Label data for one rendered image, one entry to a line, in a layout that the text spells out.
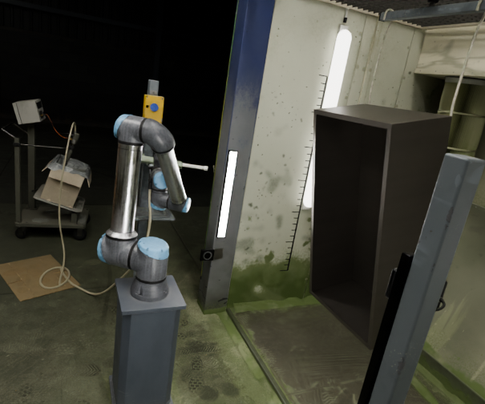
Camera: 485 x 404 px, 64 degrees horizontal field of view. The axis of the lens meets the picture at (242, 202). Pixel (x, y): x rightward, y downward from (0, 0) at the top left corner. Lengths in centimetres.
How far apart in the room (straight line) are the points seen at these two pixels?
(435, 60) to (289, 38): 113
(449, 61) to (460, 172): 247
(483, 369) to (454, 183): 226
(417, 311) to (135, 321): 141
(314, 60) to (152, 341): 201
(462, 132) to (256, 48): 157
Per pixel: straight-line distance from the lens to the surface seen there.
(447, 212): 77
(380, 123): 183
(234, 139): 260
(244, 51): 257
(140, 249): 190
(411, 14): 233
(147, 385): 223
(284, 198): 289
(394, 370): 91
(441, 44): 329
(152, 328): 201
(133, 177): 188
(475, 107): 318
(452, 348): 304
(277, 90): 268
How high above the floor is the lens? 170
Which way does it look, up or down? 17 degrees down
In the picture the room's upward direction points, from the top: 9 degrees clockwise
